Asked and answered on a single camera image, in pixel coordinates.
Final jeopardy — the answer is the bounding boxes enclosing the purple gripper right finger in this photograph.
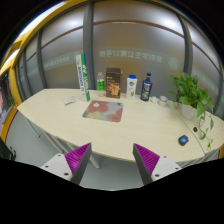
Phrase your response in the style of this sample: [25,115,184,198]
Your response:
[133,143,181,185]

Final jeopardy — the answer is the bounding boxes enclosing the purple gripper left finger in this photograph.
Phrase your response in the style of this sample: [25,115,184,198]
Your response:
[42,143,92,185]

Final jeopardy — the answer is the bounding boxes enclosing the blue computer mouse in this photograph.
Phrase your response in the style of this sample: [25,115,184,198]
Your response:
[178,135,189,146]

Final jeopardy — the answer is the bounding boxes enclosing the floral mouse pad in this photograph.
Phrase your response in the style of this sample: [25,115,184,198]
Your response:
[83,100,123,122]

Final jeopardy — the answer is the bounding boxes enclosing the white crumpled packet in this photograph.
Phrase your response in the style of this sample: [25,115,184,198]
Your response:
[63,96,76,105]

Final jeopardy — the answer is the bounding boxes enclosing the small white object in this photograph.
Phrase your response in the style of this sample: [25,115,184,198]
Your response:
[150,96,158,104]

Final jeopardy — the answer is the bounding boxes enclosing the small white jar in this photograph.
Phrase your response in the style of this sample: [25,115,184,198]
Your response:
[158,96,168,106]

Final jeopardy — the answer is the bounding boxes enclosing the blue shampoo bottle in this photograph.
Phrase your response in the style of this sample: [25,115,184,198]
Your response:
[140,73,153,101]

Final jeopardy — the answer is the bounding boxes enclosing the green potted plant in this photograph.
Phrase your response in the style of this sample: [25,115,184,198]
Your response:
[170,71,214,150]

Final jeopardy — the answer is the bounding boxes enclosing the white shampoo bottle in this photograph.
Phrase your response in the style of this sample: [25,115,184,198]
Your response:
[126,75,137,99]

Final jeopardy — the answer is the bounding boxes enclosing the clear plastic bottle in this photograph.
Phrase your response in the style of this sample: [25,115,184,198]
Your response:
[97,72,105,97]

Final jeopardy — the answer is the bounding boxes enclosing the brown carton box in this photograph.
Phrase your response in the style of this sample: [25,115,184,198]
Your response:
[106,68,122,98]

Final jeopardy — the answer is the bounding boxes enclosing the white green tall tube box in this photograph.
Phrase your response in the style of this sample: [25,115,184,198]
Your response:
[76,54,90,102]

